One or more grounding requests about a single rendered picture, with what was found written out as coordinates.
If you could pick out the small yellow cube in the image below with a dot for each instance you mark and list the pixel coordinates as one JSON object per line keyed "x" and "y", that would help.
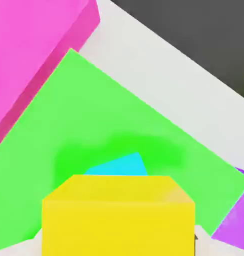
{"x": 117, "y": 216}

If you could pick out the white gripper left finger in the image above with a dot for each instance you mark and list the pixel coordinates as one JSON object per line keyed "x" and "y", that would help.
{"x": 23, "y": 248}

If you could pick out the large green box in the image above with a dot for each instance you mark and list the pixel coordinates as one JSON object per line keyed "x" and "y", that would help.
{"x": 89, "y": 112}

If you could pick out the small cyan cube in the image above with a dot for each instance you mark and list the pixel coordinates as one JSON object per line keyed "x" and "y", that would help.
{"x": 123, "y": 166}

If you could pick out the large pink box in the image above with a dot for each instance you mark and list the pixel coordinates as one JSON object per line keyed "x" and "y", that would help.
{"x": 29, "y": 52}

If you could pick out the large purple box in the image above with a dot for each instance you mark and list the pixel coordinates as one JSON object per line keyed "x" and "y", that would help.
{"x": 234, "y": 226}

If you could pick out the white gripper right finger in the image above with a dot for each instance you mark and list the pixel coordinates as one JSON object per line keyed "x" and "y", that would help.
{"x": 210, "y": 246}

